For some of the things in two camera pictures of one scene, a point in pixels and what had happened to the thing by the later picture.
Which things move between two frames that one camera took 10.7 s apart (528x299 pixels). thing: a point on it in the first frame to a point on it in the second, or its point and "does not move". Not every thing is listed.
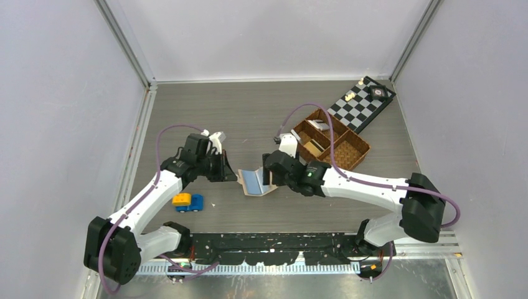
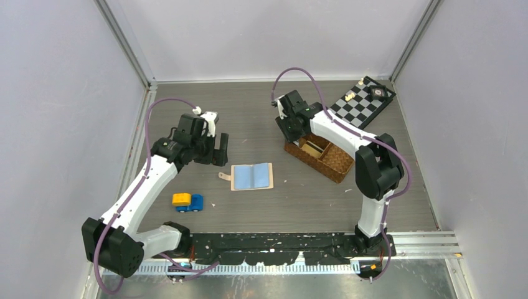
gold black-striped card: [314, 147] does not move
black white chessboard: [357, 111] does not move
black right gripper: [266, 171] to [281, 120]
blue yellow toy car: [186, 202] does not move
